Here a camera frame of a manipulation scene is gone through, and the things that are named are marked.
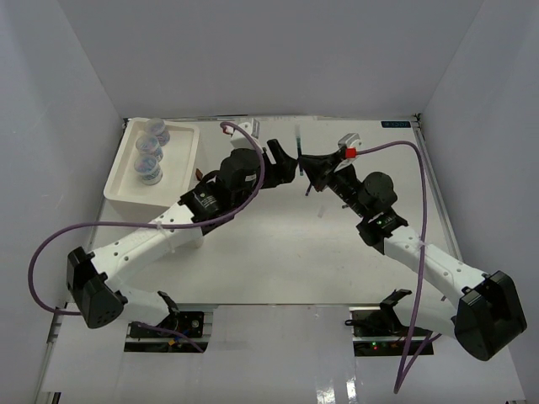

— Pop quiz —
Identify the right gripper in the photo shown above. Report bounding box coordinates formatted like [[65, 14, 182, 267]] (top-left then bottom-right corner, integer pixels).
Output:
[[299, 151, 370, 218]]

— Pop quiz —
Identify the clear jar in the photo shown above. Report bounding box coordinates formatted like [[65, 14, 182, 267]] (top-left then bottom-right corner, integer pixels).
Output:
[[133, 154, 163, 186], [136, 134, 163, 162], [145, 118, 170, 146]]

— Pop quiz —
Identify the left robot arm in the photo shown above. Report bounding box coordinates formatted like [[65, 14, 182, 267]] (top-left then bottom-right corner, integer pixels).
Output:
[[67, 140, 297, 336]]

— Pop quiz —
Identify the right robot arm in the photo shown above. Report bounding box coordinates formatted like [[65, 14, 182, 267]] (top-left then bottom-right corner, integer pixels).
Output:
[[299, 151, 527, 361]]

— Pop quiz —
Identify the blue pen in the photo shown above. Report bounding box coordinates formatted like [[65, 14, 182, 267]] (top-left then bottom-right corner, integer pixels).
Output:
[[294, 124, 304, 176]]

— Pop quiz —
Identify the blue table label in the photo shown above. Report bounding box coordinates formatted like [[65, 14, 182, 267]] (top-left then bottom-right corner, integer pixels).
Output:
[[381, 120, 411, 129]]

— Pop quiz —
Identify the white three-drawer storage box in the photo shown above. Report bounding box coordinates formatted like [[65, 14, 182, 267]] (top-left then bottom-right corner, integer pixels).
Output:
[[104, 118, 208, 210]]

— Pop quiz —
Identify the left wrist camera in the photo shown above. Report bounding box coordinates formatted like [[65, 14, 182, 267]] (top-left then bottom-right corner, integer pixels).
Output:
[[223, 118, 260, 150]]

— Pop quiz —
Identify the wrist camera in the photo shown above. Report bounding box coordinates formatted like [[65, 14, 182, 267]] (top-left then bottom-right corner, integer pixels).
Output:
[[334, 133, 361, 172], [223, 118, 260, 150]]

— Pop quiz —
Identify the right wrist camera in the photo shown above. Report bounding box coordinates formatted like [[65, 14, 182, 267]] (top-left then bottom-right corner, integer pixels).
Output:
[[334, 133, 361, 172]]

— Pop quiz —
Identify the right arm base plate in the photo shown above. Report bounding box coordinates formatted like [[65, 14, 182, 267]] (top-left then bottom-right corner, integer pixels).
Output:
[[344, 308, 408, 358]]

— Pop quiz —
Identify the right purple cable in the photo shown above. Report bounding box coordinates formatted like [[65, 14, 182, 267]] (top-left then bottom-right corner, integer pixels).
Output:
[[355, 141, 443, 395]]

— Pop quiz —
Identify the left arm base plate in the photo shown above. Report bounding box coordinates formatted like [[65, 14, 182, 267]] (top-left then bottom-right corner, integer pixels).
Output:
[[124, 311, 212, 354]]

